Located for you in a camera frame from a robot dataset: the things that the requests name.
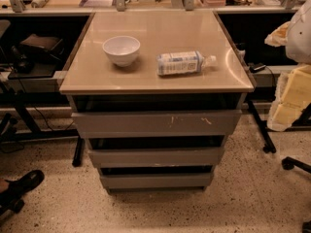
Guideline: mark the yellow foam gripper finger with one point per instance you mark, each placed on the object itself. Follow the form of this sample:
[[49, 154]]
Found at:
[[292, 97], [278, 37]]

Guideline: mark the grey top drawer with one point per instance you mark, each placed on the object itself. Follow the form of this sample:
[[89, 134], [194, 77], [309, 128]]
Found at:
[[156, 124]]

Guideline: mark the grey drawer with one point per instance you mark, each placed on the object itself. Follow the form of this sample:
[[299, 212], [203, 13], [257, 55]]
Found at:
[[161, 181], [156, 157], [156, 124]]

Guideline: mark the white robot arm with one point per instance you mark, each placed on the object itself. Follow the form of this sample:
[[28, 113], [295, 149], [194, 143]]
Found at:
[[298, 47]]

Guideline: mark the grey middle drawer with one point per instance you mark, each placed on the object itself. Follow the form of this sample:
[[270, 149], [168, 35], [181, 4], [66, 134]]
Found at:
[[156, 157]]

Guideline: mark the grey drawer cabinet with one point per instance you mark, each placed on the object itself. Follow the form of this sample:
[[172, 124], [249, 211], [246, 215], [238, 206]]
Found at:
[[93, 84]]

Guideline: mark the grey bottom drawer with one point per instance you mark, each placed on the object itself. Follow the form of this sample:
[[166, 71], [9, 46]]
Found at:
[[161, 181]]

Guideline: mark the clear plastic water bottle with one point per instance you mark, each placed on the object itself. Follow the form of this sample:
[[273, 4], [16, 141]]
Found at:
[[181, 63]]

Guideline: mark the white ceramic bowl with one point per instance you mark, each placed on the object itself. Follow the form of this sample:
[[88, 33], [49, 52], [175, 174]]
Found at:
[[122, 50]]

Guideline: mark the black bag on shelf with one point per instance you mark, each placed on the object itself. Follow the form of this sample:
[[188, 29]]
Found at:
[[37, 49]]

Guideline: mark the black shoe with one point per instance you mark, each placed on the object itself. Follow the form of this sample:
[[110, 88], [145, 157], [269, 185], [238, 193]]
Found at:
[[13, 190]]

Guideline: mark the small black device with cable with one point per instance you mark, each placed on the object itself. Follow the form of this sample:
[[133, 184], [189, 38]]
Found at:
[[254, 68]]

